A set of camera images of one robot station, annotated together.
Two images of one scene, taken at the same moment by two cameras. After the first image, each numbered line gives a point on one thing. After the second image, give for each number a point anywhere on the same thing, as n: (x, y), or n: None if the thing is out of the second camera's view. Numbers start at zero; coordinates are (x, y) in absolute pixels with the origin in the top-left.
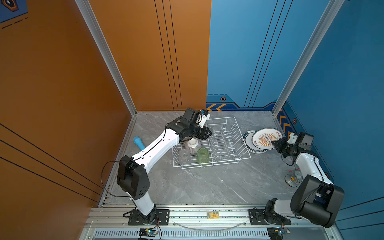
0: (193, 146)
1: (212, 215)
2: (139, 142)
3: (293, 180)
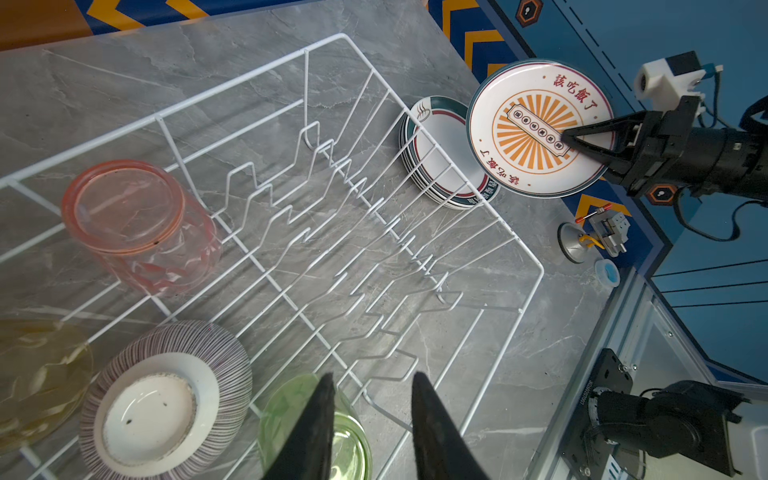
0: (165, 404)
1: None
2: None
3: (610, 223)
